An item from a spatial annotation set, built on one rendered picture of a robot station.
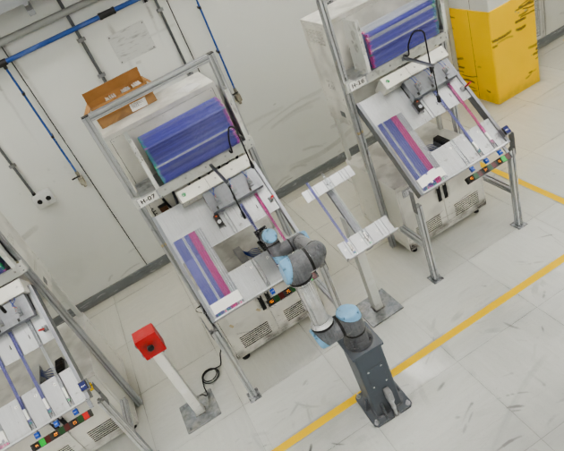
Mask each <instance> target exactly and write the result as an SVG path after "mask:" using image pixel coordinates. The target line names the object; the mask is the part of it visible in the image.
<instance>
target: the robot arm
mask: <svg viewBox="0 0 564 451"><path fill-rule="evenodd" d="M254 234H255V235H256V237H257V238H258V242H257V244H262V243H263V244H264V245H265V247H266V249H267V251H268V253H269V254H271V256H272V258H273V259H274V260H275V262H276V263H277V264H278V267H279V271H280V274H281V276H282V277H283V279H284V281H285V283H286V284H287V285H290V286H292V287H293V288H295V290H296V291H297V293H298V295H299V297H300V299H301V301H302V303H303V306H304V308H305V310H306V312H307V314H308V316H309V318H310V320H311V329H310V330H309V332H310V333H311V334H312V336H313V338H314V339H315V340H316V342H317V343H318V344H319V346H320V347H321V348H322V349H325V348H327V347H329V346H331V345H333V344H334V343H336V342H337V341H338V340H340V339H342V338H344V344H345V346H346V348H347V349H348V350H349V351H351V352H356V353H357V352H362V351H364V350H366V349H367V348H369V347H370V346H371V344H372V341H373V335H372V332H371V330H370V329H368V328H367V327H366V326H365V324H364V322H363V317H362V313H361V312H360V311H359V309H358V308H357V307H356V306H355V305H353V304H343V305H341V306H339V307H338V308H337V310H336V315H334V316H332V317H331V316H330V315H329V314H327V312H326V311H325V308H324V306H323V304H322V302H321V300H320V297H319V296H318V293H317V291H316V289H315V287H314V285H313V283H312V272H313V270H315V269H317V268H319V267H320V266H321V265H322V263H323V262H324V260H325V259H326V255H327V250H326V247H325V245H324V244H323V243H322V242H320V241H317V240H312V239H310V237H309V235H308V234H307V233H306V232H305V231H301V232H298V233H297V234H295V235H293V236H291V237H290V238H288V239H286V240H284V241H283V242H282V243H281V242H280V240H279V239H278V235H277V233H276V231H275V230H273V229H270V228H268V229H267V227H266V226H265V225H264V226H263V227H261V228H260V229H258V230H256V231H255V232H254ZM298 249H299V251H296V250H298ZM293 251H296V252H294V253H293V254H291V255H289V256H288V254H290V253H292V252H293Z"/></svg>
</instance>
